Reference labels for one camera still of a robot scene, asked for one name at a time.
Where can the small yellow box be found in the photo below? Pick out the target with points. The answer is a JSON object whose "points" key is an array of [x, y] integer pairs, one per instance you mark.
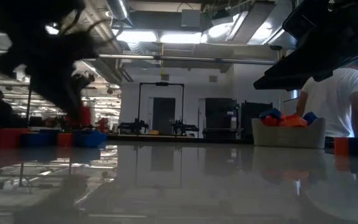
{"points": [[154, 132]]}

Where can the grey wall box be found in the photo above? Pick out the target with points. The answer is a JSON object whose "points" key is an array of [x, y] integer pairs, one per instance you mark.
{"points": [[164, 77]]}

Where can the dark grey door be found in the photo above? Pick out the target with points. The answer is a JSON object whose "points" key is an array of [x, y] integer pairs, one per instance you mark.
{"points": [[163, 115]]}

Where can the silver round ceiling duct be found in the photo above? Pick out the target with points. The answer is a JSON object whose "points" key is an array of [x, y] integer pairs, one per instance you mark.
{"points": [[110, 71], [117, 9]]}

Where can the black monitor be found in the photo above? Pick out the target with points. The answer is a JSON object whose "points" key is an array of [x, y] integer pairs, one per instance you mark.
{"points": [[256, 118]]}

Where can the silver ceiling air unit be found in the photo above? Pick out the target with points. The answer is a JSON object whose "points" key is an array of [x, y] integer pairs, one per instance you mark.
{"points": [[272, 31]]}

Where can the grey wall vent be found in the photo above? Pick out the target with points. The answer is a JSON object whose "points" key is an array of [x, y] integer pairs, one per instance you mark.
{"points": [[213, 78]]}

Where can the white plastic bin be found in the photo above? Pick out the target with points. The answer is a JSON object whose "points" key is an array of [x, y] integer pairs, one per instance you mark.
{"points": [[287, 137]]}

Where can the bright ceiling light panel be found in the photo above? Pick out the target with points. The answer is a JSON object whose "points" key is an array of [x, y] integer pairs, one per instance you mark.
{"points": [[157, 36]]}

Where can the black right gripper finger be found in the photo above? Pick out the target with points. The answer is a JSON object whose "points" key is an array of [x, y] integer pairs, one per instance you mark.
{"points": [[297, 74]]}

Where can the small orange building block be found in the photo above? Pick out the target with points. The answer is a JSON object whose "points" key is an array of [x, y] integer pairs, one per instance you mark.
{"points": [[341, 146]]}

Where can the black ceiling spotlight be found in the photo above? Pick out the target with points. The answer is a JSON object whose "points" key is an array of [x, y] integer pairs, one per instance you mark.
{"points": [[110, 90]]}

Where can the large orange building block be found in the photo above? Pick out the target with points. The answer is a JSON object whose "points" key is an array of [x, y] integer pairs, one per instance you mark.
{"points": [[292, 120], [64, 139]]}

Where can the black frame stand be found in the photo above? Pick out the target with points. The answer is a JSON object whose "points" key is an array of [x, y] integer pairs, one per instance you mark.
{"points": [[140, 102], [29, 105]]}

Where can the red background machine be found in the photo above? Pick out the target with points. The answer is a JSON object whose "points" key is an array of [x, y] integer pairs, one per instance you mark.
{"points": [[103, 124]]}

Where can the black ceiling camera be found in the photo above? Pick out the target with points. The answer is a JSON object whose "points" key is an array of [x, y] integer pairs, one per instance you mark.
{"points": [[276, 47]]}

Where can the black aluminium table frame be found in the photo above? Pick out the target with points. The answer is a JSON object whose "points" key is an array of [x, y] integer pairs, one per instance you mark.
{"points": [[182, 140]]}

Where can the large red building block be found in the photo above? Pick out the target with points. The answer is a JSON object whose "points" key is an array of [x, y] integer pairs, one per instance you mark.
{"points": [[270, 121]]}

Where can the background black robot arm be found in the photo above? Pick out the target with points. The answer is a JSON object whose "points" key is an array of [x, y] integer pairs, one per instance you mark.
{"points": [[183, 127], [134, 126]]}

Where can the long grey ceiling pipe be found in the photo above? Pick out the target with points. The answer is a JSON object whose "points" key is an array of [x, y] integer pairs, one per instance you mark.
{"points": [[166, 58]]}

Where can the grey ceiling box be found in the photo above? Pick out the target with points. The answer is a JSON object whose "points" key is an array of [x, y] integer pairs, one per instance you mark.
{"points": [[191, 18]]}

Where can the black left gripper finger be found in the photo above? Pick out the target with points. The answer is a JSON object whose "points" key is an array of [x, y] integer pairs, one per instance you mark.
{"points": [[84, 82], [68, 105]]}

